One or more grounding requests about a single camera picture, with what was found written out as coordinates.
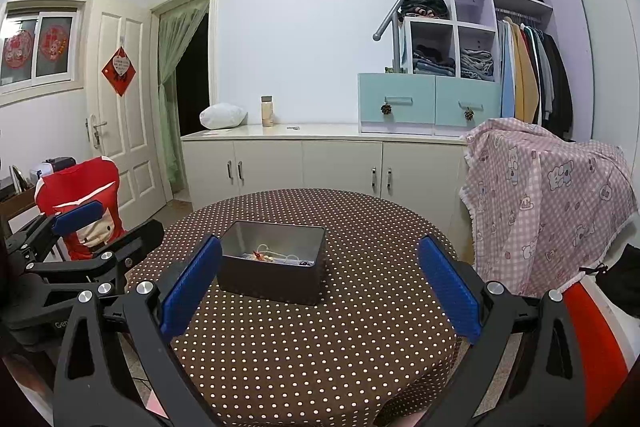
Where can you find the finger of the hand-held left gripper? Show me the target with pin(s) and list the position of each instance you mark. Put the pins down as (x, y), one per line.
(142, 239)
(80, 216)

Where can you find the white plastic bag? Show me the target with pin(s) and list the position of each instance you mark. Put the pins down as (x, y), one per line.
(222, 116)

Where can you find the red diamond door decoration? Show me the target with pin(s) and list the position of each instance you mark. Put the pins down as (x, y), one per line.
(119, 71)

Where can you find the person's pink clothing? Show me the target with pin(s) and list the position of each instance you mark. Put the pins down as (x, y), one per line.
(410, 419)

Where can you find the dark folded clothes stack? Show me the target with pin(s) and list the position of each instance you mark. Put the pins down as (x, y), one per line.
(425, 7)

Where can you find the white framed window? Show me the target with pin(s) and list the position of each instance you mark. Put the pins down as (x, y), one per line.
(45, 7)

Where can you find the red window decal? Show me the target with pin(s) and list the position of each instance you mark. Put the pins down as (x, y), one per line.
(54, 41)
(17, 48)

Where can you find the small green plant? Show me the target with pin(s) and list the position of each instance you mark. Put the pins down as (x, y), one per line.
(394, 69)

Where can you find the dark grey metal box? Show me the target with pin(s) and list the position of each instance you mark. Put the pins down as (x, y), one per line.
(270, 282)

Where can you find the red white plastic bin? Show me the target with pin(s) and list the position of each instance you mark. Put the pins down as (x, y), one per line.
(600, 347)

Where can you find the folded blue jeans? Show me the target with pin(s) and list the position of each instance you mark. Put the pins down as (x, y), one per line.
(434, 64)

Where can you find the green curtain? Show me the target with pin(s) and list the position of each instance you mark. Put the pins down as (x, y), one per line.
(172, 82)

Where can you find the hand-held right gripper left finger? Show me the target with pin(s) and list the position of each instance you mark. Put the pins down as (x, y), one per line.
(192, 284)

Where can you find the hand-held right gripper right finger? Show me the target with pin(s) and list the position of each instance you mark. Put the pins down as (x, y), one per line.
(450, 289)

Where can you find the folded grey clothes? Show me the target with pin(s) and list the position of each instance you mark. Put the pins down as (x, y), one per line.
(476, 66)

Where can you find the pink checked printed blanket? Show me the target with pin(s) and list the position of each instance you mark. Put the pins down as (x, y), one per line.
(550, 197)

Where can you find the cream wardrobe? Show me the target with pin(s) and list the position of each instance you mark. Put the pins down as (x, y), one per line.
(610, 57)

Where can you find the black white device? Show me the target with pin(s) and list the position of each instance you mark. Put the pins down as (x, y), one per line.
(52, 166)

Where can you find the black cloth bag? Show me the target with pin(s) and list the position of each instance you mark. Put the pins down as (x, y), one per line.
(622, 282)

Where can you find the lavender wardrobe door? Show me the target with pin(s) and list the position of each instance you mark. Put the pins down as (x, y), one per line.
(570, 57)

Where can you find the cream sideboard cabinet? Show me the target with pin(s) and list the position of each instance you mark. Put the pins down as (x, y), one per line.
(325, 162)

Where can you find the row of hanging clothes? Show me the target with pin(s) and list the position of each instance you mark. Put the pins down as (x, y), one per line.
(535, 77)

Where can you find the white panelled door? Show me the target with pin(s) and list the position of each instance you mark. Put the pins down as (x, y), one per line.
(135, 132)

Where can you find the brown wooden desk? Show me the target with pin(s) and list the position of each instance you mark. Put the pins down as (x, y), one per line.
(17, 202)

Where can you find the beige bottle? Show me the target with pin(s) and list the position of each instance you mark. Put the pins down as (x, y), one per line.
(267, 112)

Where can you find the red white chair cover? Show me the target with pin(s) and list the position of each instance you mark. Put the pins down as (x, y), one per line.
(85, 187)

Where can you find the brown dotted tablecloth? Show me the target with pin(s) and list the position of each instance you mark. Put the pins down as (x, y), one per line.
(325, 347)

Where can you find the teal drawer unit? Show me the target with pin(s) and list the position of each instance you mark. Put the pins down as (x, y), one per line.
(425, 104)

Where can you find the pine cone knob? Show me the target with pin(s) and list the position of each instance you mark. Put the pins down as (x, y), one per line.
(385, 109)
(468, 113)

